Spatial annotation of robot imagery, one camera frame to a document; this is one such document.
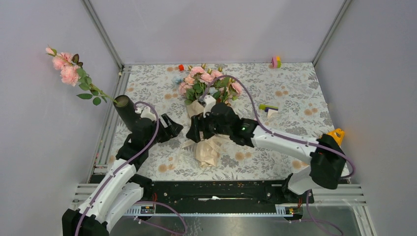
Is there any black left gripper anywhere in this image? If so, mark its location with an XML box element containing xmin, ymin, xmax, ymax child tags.
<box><xmin>145</xmin><ymin>114</ymin><xmax>182</xmax><ymax>148</ymax></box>

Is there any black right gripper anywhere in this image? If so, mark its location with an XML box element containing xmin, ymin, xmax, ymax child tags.
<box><xmin>186</xmin><ymin>111</ymin><xmax>232</xmax><ymax>143</ymax></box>

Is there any paper flower bouquet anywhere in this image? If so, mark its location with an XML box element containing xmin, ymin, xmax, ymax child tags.
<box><xmin>173</xmin><ymin>64</ymin><xmax>243</xmax><ymax>168</ymax></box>

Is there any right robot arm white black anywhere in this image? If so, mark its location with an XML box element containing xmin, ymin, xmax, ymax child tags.
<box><xmin>186</xmin><ymin>103</ymin><xmax>346</xmax><ymax>203</ymax></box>

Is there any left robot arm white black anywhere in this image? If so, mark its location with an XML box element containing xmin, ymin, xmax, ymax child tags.
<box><xmin>62</xmin><ymin>112</ymin><xmax>183</xmax><ymax>236</ymax></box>

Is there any black cylindrical vase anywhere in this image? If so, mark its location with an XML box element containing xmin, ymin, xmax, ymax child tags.
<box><xmin>113</xmin><ymin>95</ymin><xmax>140</xmax><ymax>131</ymax></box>

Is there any pink rose stem in vase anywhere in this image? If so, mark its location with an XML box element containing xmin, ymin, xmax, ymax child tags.
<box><xmin>46</xmin><ymin>46</ymin><xmax>120</xmax><ymax>106</ymax></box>

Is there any green purple toy block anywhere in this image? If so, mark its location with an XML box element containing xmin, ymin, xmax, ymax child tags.
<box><xmin>259</xmin><ymin>104</ymin><xmax>279</xmax><ymax>112</ymax></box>

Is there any cream wooden block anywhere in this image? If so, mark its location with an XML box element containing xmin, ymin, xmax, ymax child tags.
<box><xmin>267</xmin><ymin>109</ymin><xmax>279</xmax><ymax>118</ymax></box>

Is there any floral patterned table mat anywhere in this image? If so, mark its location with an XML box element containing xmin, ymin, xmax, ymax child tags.
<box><xmin>122</xmin><ymin>63</ymin><xmax>334</xmax><ymax>180</ymax></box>

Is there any pink green stacked toy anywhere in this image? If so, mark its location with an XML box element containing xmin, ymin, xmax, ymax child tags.
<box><xmin>271</xmin><ymin>56</ymin><xmax>281</xmax><ymax>68</ymax></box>

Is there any yellow plastic toy piece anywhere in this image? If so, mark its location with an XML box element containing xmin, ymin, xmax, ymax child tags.
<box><xmin>327</xmin><ymin>128</ymin><xmax>345</xmax><ymax>146</ymax></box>

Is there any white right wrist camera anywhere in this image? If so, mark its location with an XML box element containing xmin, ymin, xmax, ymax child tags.
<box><xmin>199</xmin><ymin>95</ymin><xmax>216</xmax><ymax>118</ymax></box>

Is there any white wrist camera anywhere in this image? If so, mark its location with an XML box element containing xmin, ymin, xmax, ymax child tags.
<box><xmin>135</xmin><ymin>106</ymin><xmax>156</xmax><ymax>121</ymax></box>
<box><xmin>199</xmin><ymin>95</ymin><xmax>216</xmax><ymax>118</ymax></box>

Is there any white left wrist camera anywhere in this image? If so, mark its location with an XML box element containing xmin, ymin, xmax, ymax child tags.
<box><xmin>135</xmin><ymin>106</ymin><xmax>156</xmax><ymax>121</ymax></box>

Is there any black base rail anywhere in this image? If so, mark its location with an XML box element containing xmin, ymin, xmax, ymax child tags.
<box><xmin>89</xmin><ymin>174</ymin><xmax>349</xmax><ymax>215</ymax></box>

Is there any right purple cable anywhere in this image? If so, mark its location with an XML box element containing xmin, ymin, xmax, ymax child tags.
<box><xmin>199</xmin><ymin>75</ymin><xmax>356</xmax><ymax>236</ymax></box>

